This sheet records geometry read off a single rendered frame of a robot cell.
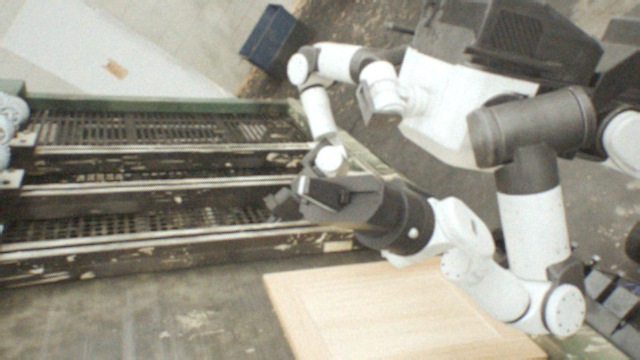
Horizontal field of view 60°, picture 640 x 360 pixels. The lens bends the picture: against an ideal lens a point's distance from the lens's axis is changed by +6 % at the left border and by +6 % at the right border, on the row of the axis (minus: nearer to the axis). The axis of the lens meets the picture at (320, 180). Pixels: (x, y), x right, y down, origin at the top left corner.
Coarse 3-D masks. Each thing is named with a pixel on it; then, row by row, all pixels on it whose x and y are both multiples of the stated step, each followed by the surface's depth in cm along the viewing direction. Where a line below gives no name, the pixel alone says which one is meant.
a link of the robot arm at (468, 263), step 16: (448, 208) 70; (464, 208) 73; (448, 224) 70; (464, 224) 71; (480, 224) 75; (464, 240) 70; (480, 240) 72; (448, 256) 80; (464, 256) 78; (480, 256) 72; (448, 272) 79; (464, 272) 77; (480, 272) 75
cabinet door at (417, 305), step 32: (288, 288) 118; (320, 288) 120; (352, 288) 121; (384, 288) 123; (416, 288) 124; (448, 288) 126; (288, 320) 108; (320, 320) 109; (352, 320) 110; (384, 320) 112; (416, 320) 113; (448, 320) 114; (480, 320) 116; (320, 352) 100; (352, 352) 102; (384, 352) 103; (416, 352) 103; (448, 352) 104; (480, 352) 106; (512, 352) 107
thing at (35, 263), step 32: (256, 224) 133; (288, 224) 135; (0, 256) 111; (32, 256) 112; (64, 256) 114; (96, 256) 116; (128, 256) 119; (160, 256) 121; (192, 256) 124; (224, 256) 127; (256, 256) 130; (288, 256) 134; (0, 288) 112
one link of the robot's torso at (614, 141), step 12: (612, 120) 109; (624, 120) 107; (636, 120) 108; (612, 132) 108; (624, 132) 108; (636, 132) 109; (612, 144) 109; (624, 144) 109; (636, 144) 110; (612, 156) 111; (624, 156) 111; (636, 156) 112; (612, 168) 122; (624, 168) 114; (636, 168) 113
